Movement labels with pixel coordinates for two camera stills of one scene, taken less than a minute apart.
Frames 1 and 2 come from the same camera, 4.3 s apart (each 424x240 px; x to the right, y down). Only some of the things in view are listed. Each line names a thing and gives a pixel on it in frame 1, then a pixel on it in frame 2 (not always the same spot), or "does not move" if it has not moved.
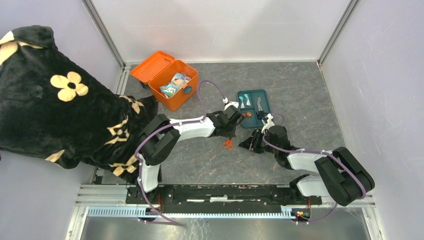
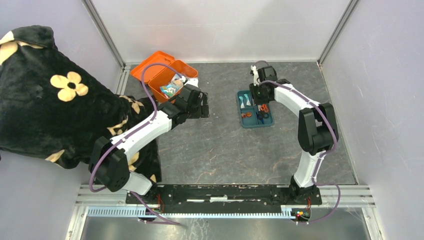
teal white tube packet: (248, 102) does not move
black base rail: (221, 197) does not move
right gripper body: (257, 144) to (258, 93)
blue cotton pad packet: (178, 81) does not move
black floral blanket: (50, 109) does not move
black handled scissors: (261, 114) does not move
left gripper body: (230, 132) to (198, 111)
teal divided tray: (256, 101) does not move
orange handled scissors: (228, 144) to (264, 107)
